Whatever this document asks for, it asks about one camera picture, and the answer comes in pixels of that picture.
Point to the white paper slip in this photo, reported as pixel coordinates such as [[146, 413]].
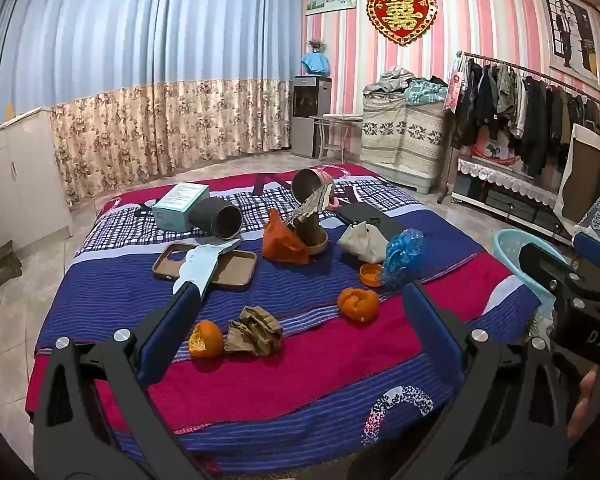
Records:
[[200, 260]]

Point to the person's right hand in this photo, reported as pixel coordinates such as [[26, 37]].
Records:
[[586, 400]]

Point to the blue and floral curtain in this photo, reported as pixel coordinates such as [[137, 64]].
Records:
[[130, 60]]

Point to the red heart wall decoration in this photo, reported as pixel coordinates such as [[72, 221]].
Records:
[[402, 15]]

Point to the dark low cabinet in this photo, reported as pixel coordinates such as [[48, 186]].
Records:
[[500, 200]]

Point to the pile of clothes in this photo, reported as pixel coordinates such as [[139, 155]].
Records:
[[420, 91]]

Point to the light blue plastic basket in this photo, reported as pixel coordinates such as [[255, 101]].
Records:
[[510, 250]]

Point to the row of hanging clothes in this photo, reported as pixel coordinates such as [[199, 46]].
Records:
[[530, 110]]

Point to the brown paper cup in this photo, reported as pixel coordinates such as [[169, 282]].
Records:
[[314, 237]]

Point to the beige face mask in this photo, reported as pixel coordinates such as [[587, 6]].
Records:
[[360, 242]]

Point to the red and white bag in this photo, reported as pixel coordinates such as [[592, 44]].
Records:
[[495, 152]]

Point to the orange plastic bag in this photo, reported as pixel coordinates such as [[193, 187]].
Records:
[[280, 245]]

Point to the small dried plant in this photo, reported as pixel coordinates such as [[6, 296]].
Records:
[[316, 45]]

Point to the blue plastic bag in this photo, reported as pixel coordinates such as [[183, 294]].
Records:
[[402, 255]]

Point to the brown phone case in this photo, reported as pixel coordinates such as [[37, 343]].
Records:
[[235, 272]]

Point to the metal clothes rack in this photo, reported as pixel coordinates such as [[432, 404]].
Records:
[[445, 180]]

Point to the wall poster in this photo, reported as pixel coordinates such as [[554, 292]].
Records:
[[572, 35]]

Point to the grey water dispenser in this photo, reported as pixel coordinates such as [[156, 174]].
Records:
[[307, 120]]

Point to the crumpled brown paper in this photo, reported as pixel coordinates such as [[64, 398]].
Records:
[[255, 332]]

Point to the curled orange peel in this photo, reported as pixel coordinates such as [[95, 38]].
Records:
[[357, 305]]

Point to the dark cylindrical can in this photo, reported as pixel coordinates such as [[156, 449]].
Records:
[[210, 216]]

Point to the white cabinet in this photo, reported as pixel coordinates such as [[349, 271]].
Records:
[[20, 175]]

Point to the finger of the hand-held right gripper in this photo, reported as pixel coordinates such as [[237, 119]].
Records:
[[597, 254], [540, 266]]

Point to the white stool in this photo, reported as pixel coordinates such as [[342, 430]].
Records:
[[337, 119]]

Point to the patterned cloth covered cabinet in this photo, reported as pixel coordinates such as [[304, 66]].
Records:
[[405, 135]]

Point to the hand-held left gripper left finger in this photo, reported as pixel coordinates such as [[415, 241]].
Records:
[[167, 325]]

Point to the brown board with white frame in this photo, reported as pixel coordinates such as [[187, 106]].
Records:
[[587, 175]]

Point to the round can with red label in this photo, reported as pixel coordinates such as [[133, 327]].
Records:
[[307, 185]]

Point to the white lace cloth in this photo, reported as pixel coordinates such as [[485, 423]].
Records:
[[505, 172]]

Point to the teal cardboard box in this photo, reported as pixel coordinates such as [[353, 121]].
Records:
[[177, 205]]

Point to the orange peel half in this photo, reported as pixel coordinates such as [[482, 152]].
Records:
[[207, 341]]

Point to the blue covered water bottle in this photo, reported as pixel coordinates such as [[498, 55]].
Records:
[[316, 63]]

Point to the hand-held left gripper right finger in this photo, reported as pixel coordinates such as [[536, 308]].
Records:
[[432, 325]]

